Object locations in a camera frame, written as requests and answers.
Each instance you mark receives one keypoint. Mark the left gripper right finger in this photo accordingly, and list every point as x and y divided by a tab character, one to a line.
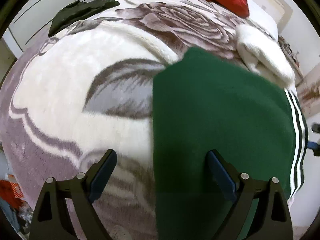
271	219

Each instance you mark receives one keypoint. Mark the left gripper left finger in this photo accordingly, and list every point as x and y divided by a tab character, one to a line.
51	219

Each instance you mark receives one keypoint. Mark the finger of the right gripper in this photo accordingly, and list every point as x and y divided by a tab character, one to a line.
313	144

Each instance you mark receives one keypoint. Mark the green white varsity jacket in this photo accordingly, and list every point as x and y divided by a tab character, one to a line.
204	103

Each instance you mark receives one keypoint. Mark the white folded fluffy garment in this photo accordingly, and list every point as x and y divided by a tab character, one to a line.
263	56

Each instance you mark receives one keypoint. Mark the white bed headboard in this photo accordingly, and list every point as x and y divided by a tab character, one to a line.
279	10

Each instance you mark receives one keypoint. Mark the white pillow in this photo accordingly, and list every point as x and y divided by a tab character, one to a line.
262	18

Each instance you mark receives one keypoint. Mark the floral purple bed blanket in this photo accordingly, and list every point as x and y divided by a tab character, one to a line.
89	88

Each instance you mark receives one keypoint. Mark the white wardrobe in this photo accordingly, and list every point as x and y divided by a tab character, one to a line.
33	19

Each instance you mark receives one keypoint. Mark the black folded garment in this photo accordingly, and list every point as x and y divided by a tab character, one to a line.
77	11

